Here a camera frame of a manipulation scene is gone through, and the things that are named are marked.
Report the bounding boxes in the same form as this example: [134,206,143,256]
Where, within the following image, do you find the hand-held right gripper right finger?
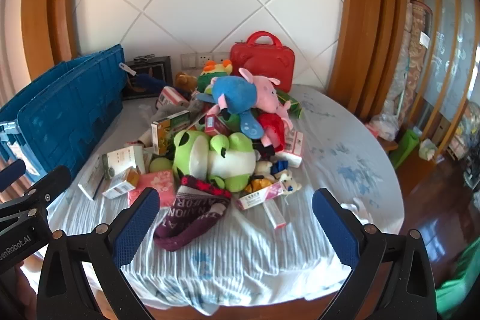
[312,188,437,320]

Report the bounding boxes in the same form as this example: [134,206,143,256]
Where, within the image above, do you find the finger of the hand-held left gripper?
[0,166,72,227]
[0,160,26,193]

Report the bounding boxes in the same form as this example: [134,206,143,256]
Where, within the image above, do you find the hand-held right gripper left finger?
[36,187,161,320]

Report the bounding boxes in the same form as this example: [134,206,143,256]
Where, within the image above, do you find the small white orange box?
[102,168,140,200]

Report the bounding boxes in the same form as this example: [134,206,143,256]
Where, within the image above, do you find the small pink white box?
[262,200,287,229]

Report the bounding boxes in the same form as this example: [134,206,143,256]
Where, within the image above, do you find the yellow-green ball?
[149,158,173,174]

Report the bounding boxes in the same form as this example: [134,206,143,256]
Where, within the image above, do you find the blue plastic crate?
[0,43,126,189]

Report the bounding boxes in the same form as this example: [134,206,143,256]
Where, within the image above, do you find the pink floral white box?
[236,181,287,211]

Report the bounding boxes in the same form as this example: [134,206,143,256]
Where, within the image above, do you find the green orange medicine box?
[151,111,192,156]

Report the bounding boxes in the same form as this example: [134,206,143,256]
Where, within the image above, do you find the white floral cloth-covered desktop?
[47,82,406,309]

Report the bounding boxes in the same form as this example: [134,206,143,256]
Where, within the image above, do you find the crumpled white tissue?
[340,197,373,228]

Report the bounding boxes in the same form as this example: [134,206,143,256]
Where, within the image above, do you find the flat white box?
[78,155,113,201]

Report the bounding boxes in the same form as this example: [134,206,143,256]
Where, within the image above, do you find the pink floral tissue packet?
[128,170,177,208]

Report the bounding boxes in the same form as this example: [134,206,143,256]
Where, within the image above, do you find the small white dog plush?
[275,170,302,193]

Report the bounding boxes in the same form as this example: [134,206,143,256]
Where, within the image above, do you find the white green medicine box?
[102,145,146,180]

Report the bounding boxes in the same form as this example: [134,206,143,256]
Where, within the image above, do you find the small yellow plush toy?
[245,174,274,193]

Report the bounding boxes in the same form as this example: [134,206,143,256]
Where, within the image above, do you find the green frog plush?
[172,130,257,192]

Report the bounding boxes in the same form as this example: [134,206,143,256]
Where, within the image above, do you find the green bag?
[393,129,421,171]

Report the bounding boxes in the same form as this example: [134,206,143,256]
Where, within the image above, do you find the white plastic bag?
[369,113,400,141]

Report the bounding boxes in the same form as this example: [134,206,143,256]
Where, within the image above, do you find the pink pig plush red dress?
[259,99,295,156]

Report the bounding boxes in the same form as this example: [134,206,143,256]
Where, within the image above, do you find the green carton box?
[277,89,304,119]

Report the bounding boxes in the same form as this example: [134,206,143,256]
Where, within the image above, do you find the white red medicine box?
[157,85,190,109]

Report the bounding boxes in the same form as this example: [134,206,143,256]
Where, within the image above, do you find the blue smiley-face plush toy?
[197,91,265,139]

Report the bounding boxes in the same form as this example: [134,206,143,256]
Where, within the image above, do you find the person's green clothing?
[436,239,480,320]

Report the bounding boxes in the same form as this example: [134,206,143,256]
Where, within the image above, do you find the dark blue fluffy plush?
[119,62,166,91]

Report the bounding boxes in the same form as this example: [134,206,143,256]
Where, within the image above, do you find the brown bear plush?
[174,71,199,94]

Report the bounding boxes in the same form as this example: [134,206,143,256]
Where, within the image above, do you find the black framed box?
[122,56,173,100]

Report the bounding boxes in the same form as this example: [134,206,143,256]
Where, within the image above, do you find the pink pig plush blue shirt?
[202,68,282,120]

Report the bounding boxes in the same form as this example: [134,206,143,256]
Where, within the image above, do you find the yellow green bird plush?
[197,58,233,94]

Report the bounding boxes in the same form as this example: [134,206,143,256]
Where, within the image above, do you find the red handbag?
[229,31,295,93]

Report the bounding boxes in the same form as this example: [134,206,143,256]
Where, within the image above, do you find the rolled patterned carpets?
[384,0,433,116]

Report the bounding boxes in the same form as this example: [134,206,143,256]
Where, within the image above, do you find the white wall socket panel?
[181,52,231,69]

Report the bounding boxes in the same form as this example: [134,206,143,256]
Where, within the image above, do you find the wooden frame glass door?
[407,0,480,159]

